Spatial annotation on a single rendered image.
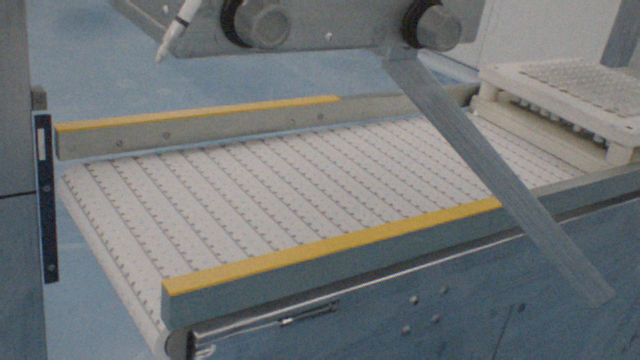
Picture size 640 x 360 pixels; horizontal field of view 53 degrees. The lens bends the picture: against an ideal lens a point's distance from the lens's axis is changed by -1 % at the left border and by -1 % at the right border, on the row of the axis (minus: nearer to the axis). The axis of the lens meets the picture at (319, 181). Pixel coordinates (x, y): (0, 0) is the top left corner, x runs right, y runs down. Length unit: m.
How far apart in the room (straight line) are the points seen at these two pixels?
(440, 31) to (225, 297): 0.23
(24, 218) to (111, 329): 1.21
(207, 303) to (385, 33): 0.22
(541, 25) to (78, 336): 3.15
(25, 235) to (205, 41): 0.44
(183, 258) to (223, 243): 0.04
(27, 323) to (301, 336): 0.36
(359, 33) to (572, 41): 3.67
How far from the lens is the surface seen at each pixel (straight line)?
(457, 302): 0.69
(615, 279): 1.13
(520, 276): 0.76
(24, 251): 0.75
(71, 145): 0.68
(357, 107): 0.84
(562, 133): 0.92
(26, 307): 0.79
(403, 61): 0.49
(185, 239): 0.57
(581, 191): 0.75
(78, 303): 2.00
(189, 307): 0.47
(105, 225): 0.60
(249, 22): 0.32
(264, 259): 0.49
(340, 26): 0.38
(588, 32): 3.99
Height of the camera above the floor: 1.26
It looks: 27 degrees down
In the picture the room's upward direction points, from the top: 9 degrees clockwise
